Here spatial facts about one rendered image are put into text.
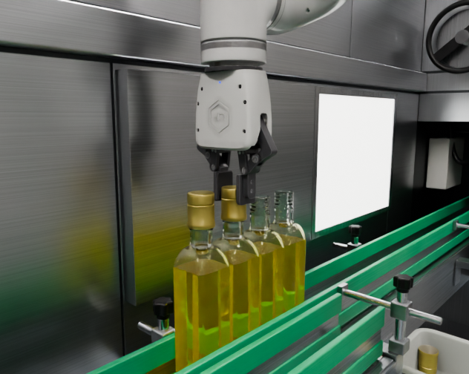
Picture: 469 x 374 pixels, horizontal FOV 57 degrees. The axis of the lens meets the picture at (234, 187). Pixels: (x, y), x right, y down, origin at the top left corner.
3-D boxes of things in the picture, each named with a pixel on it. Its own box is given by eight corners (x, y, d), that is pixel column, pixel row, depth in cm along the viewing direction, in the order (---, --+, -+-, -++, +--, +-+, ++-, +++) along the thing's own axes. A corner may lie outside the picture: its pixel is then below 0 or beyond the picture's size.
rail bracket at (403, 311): (342, 325, 78) (345, 258, 76) (441, 361, 67) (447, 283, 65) (334, 331, 76) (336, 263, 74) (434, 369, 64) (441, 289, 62)
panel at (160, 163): (381, 208, 131) (387, 93, 125) (390, 210, 129) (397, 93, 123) (124, 300, 66) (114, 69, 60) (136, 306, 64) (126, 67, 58)
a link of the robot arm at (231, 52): (184, 44, 55) (185, 69, 56) (235, 35, 49) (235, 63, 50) (229, 51, 61) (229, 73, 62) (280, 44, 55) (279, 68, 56)
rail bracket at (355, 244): (336, 273, 106) (338, 220, 104) (362, 280, 101) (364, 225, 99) (327, 277, 103) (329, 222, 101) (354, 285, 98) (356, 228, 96)
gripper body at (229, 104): (185, 62, 56) (187, 148, 58) (243, 54, 49) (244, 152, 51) (225, 67, 62) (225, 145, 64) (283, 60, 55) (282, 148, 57)
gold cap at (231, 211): (233, 214, 61) (233, 184, 61) (251, 218, 59) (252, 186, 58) (215, 218, 59) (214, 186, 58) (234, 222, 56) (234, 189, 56)
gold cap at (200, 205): (198, 231, 52) (198, 196, 52) (181, 225, 55) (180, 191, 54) (220, 226, 55) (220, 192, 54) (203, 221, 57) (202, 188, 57)
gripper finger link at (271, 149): (240, 99, 55) (224, 136, 58) (282, 132, 51) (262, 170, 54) (246, 99, 56) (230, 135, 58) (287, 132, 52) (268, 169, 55)
